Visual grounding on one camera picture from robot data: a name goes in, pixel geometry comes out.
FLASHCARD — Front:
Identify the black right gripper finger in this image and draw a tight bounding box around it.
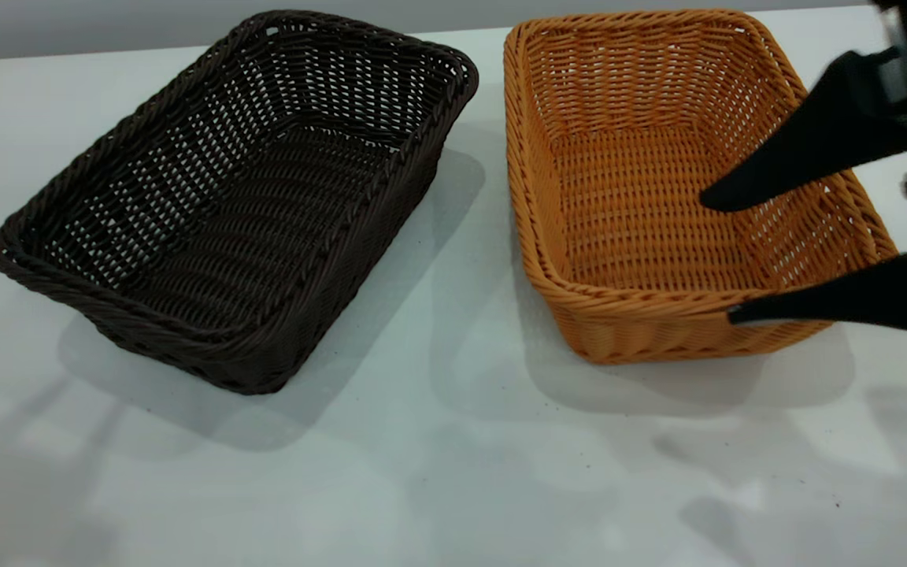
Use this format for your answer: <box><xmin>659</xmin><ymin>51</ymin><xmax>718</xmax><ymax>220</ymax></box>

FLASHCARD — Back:
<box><xmin>729</xmin><ymin>254</ymin><xmax>907</xmax><ymax>333</ymax></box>
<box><xmin>702</xmin><ymin>49</ymin><xmax>907</xmax><ymax>213</ymax></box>

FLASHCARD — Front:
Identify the orange woven wicker basket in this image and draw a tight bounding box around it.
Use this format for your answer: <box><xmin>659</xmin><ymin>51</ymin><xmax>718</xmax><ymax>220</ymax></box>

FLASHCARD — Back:
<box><xmin>503</xmin><ymin>8</ymin><xmax>899</xmax><ymax>365</ymax></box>

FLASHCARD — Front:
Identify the dark brown woven wicker basket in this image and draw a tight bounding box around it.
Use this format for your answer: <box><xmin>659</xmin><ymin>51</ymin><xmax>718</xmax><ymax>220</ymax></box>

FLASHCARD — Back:
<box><xmin>0</xmin><ymin>9</ymin><xmax>479</xmax><ymax>396</ymax></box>

